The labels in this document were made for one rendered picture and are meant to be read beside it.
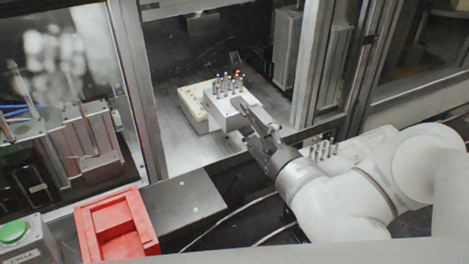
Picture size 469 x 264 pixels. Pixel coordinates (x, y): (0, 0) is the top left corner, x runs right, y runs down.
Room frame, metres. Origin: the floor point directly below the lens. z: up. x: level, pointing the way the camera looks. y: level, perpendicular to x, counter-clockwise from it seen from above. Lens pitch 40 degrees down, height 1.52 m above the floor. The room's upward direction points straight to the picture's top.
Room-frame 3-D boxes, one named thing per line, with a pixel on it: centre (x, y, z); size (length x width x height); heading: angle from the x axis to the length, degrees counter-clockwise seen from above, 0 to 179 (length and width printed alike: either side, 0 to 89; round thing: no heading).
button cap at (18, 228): (0.33, 0.36, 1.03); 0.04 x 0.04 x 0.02
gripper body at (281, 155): (0.49, -0.09, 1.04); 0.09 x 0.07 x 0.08; 28
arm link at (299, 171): (0.42, -0.12, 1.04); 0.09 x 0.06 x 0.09; 118
